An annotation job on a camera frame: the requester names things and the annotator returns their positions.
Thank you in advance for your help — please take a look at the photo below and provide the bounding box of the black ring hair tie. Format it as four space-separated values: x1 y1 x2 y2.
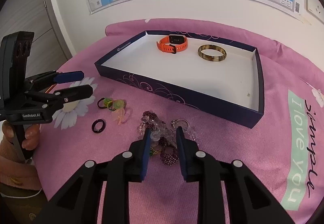
91 118 107 134

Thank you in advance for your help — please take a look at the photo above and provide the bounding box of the yellow green hair tie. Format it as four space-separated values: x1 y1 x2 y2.
108 99 127 112

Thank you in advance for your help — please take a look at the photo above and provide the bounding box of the pink ribbon hair tie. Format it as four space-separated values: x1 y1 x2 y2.
111 107 132 126

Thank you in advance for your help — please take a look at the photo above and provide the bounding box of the dark red bead bracelet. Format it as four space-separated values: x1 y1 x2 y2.
141 110 180 167

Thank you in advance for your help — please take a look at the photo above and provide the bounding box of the orange smart watch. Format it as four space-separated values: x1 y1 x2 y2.
157 34 188 54

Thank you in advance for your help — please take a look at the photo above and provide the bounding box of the tortoiseshell bangle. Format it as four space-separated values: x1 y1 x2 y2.
197 44 227 62

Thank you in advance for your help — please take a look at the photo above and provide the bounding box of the person's left hand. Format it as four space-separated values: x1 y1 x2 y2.
2 120 41 163

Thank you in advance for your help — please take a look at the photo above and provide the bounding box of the pink floral bedsheet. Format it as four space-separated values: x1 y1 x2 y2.
33 19 323 223

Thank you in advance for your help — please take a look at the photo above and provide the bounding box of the grey wardrobe door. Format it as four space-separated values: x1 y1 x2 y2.
1 0 68 76

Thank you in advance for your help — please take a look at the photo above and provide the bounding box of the navy blue shallow box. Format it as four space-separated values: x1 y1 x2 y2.
95 31 265 128

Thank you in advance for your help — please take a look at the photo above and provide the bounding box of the white wall socket panel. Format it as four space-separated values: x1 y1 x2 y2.
306 0 324 23

